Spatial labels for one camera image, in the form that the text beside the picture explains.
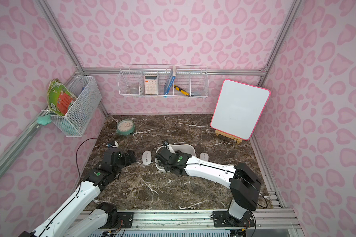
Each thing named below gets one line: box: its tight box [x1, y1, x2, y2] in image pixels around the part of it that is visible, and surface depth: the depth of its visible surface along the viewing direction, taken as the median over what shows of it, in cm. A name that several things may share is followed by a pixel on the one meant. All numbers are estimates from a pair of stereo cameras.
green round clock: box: [116, 118, 136, 135], surface depth 112 cm
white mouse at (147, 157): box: [141, 150, 152, 165], surface depth 95 cm
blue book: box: [163, 65, 177, 98], surface depth 90 cm
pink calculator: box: [144, 75, 158, 95], surface depth 97 cm
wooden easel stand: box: [214, 129, 243, 145], surface depth 103 cm
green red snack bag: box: [46, 78, 77, 116], surface depth 74 cm
